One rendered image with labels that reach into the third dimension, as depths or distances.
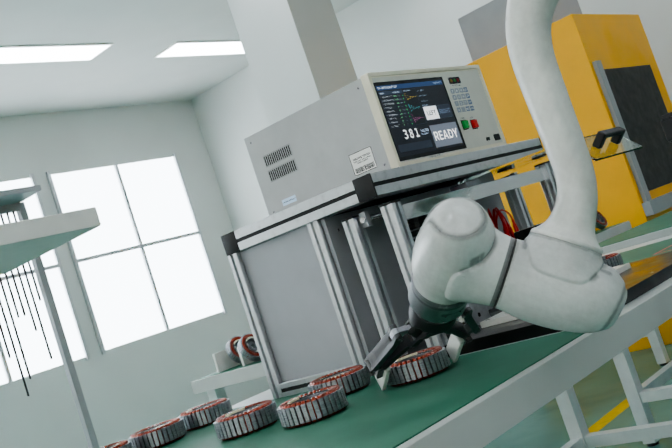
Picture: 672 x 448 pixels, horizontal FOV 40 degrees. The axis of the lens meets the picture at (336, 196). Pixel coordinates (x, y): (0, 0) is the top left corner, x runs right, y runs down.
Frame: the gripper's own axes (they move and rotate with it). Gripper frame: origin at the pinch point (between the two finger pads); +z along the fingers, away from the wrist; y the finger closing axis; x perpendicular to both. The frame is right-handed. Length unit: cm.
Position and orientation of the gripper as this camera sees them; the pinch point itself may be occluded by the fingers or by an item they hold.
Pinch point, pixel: (417, 365)
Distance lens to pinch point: 158.4
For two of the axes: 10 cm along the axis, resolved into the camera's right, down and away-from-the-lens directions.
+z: -0.8, 6.2, 7.8
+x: -4.1, -7.3, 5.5
